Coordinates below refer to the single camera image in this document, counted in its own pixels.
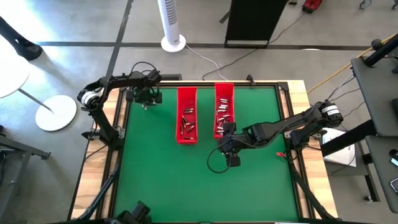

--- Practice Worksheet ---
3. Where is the black device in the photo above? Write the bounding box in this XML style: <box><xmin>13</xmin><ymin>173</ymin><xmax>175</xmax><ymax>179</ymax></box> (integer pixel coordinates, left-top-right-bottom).
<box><xmin>113</xmin><ymin>200</ymin><xmax>153</xmax><ymax>224</ymax></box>

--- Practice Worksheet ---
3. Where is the black pole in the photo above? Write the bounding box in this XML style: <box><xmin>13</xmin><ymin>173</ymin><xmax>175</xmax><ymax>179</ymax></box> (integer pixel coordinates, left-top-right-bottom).
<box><xmin>363</xmin><ymin>33</ymin><xmax>398</xmax><ymax>68</ymax></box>

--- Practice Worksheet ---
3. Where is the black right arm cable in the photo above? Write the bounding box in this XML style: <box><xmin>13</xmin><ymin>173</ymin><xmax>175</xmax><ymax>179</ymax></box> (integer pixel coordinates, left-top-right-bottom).
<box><xmin>206</xmin><ymin>146</ymin><xmax>233</xmax><ymax>174</ymax></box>

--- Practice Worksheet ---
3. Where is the red plastic bin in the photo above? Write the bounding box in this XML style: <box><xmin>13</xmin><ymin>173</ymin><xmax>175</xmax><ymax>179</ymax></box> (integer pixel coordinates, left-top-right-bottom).
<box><xmin>213</xmin><ymin>82</ymin><xmax>236</xmax><ymax>140</ymax></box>
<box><xmin>175</xmin><ymin>86</ymin><xmax>198</xmax><ymax>146</ymax></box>

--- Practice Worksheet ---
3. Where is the white power cable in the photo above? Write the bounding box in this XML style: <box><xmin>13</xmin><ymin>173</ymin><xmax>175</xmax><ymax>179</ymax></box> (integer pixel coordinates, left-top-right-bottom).
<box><xmin>185</xmin><ymin>44</ymin><xmax>229</xmax><ymax>81</ymax></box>

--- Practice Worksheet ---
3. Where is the black stand leg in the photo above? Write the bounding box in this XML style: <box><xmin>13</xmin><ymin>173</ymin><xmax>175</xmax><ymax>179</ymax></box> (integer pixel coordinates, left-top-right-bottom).
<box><xmin>0</xmin><ymin>16</ymin><xmax>44</xmax><ymax>62</ymax></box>

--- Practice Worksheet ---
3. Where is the green table mat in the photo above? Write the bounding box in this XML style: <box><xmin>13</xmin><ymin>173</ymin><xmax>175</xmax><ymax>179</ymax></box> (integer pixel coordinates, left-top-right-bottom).
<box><xmin>112</xmin><ymin>86</ymin><xmax>300</xmax><ymax>222</ymax></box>

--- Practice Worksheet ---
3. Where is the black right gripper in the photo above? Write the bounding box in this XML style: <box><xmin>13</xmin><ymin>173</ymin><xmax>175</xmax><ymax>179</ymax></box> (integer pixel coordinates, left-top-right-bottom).
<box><xmin>217</xmin><ymin>122</ymin><xmax>248</xmax><ymax>168</ymax></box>

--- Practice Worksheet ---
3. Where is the red floor device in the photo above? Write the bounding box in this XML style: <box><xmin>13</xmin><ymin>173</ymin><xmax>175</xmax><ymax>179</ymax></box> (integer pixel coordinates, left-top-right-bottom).
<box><xmin>302</xmin><ymin>0</ymin><xmax>323</xmax><ymax>14</ymax></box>

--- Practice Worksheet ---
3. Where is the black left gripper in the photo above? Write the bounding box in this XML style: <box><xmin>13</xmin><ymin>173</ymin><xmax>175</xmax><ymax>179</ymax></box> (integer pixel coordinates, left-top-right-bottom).
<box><xmin>126</xmin><ymin>86</ymin><xmax>163</xmax><ymax>107</ymax></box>

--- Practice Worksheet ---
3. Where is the black floor cable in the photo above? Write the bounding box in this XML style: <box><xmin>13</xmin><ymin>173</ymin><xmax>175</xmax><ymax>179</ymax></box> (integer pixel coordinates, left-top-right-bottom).
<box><xmin>201</xmin><ymin>12</ymin><xmax>307</xmax><ymax>81</ymax></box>

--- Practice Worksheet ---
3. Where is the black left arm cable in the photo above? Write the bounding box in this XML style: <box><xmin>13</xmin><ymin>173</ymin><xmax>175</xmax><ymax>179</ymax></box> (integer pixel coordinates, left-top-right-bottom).
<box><xmin>130</xmin><ymin>61</ymin><xmax>156</xmax><ymax>75</ymax></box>

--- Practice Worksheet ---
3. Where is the black floor plate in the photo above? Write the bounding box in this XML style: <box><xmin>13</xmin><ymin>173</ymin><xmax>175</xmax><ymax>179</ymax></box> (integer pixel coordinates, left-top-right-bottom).
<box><xmin>160</xmin><ymin>73</ymin><xmax>183</xmax><ymax>82</ymax></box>

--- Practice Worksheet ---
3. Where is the grey metal stand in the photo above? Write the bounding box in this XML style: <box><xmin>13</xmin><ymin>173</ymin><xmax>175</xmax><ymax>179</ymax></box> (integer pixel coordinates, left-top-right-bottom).
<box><xmin>0</xmin><ymin>124</ymin><xmax>51</xmax><ymax>224</ymax></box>

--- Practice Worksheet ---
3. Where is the black support bar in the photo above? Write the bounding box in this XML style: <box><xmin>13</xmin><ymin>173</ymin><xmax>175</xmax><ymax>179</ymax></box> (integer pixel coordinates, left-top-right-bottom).
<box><xmin>320</xmin><ymin>119</ymin><xmax>379</xmax><ymax>157</ymax></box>

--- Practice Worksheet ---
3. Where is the black standing panel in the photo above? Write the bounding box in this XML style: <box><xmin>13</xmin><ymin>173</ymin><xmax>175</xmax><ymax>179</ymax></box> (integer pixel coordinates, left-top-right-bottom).
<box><xmin>224</xmin><ymin>0</ymin><xmax>289</xmax><ymax>49</ymax></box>

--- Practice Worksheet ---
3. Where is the black cable bundle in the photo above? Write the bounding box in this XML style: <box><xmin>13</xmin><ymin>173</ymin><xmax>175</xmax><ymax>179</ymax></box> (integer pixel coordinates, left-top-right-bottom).
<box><xmin>290</xmin><ymin>167</ymin><xmax>338</xmax><ymax>222</ymax></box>
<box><xmin>76</xmin><ymin>155</ymin><xmax>122</xmax><ymax>222</ymax></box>

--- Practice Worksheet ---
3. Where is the yellow cable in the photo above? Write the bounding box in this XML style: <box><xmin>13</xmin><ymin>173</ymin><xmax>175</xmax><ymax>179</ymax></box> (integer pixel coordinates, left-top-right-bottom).
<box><xmin>307</xmin><ymin>34</ymin><xmax>397</xmax><ymax>94</ymax></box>

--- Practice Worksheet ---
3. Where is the white tower fan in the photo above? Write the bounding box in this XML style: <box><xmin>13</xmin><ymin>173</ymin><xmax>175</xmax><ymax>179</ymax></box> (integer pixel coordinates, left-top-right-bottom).
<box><xmin>157</xmin><ymin>0</ymin><xmax>187</xmax><ymax>53</ymax></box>

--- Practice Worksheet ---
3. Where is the black table frame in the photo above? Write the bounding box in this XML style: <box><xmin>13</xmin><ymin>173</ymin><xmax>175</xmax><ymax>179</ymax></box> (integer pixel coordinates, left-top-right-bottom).
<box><xmin>96</xmin><ymin>80</ymin><xmax>313</xmax><ymax>223</ymax></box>

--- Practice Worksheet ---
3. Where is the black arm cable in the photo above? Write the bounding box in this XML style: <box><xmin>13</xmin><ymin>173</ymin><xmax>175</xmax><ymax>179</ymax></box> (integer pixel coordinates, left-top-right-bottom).
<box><xmin>206</xmin><ymin>146</ymin><xmax>233</xmax><ymax>174</ymax></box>
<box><xmin>130</xmin><ymin>61</ymin><xmax>156</xmax><ymax>75</ymax></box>

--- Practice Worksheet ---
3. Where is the grey side table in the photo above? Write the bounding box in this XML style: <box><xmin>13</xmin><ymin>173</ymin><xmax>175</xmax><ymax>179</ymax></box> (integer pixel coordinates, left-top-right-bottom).
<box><xmin>365</xmin><ymin>136</ymin><xmax>398</xmax><ymax>215</ymax></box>
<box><xmin>350</xmin><ymin>55</ymin><xmax>398</xmax><ymax>138</ymax></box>

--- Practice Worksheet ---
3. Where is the white round pedestal table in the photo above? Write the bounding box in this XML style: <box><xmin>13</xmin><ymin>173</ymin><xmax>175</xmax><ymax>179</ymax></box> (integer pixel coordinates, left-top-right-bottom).
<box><xmin>0</xmin><ymin>30</ymin><xmax>78</xmax><ymax>131</ymax></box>

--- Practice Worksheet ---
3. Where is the white box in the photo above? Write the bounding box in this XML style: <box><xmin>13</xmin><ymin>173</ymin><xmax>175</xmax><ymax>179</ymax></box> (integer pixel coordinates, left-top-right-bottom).
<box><xmin>322</xmin><ymin>127</ymin><xmax>358</xmax><ymax>168</ymax></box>

